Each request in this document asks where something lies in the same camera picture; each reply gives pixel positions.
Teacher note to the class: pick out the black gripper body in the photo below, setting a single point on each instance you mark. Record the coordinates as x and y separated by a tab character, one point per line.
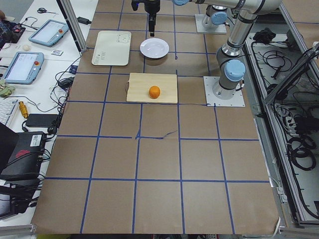
152	6

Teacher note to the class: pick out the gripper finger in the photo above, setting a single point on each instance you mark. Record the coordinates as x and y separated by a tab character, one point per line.
151	25
154	22

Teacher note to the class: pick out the white round plate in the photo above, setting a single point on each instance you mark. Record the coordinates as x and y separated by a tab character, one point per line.
154	48

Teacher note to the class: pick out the orange fruit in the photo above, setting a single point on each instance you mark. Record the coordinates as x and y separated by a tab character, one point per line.
154	92

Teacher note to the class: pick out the cream bear tray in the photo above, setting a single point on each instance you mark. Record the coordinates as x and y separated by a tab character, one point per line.
112	48

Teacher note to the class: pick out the black power adapter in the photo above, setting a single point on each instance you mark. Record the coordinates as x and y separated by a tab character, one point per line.
83	20

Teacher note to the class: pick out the bamboo cutting board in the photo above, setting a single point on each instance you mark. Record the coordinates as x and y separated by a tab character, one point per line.
139	84

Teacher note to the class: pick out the far blue teach pendant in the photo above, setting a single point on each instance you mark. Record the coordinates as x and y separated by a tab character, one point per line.
50	33

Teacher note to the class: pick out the blue teach pendant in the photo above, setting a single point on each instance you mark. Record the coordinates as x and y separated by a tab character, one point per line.
24	68
50	33

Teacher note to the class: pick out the small white card box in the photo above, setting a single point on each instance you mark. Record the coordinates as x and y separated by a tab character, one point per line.
57	52

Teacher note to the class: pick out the black scissors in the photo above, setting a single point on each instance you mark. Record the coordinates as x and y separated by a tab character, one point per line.
42	10

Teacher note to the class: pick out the near blue teach pendant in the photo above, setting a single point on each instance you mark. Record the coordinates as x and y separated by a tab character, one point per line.
24	68

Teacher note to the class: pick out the black flat power brick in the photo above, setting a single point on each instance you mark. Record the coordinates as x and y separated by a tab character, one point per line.
40	120

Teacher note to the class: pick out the green plush toy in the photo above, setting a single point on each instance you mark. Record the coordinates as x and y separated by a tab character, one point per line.
5	89

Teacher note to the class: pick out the white keyboard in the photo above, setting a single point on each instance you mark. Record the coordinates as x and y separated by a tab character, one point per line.
8	107

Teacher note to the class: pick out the black computer box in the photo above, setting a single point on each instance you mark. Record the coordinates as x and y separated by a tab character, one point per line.
20	154

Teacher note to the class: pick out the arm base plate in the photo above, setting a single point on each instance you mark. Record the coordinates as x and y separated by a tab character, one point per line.
200	28
216	96

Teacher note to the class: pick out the aluminium frame post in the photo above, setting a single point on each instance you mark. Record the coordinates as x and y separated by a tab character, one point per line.
72	22

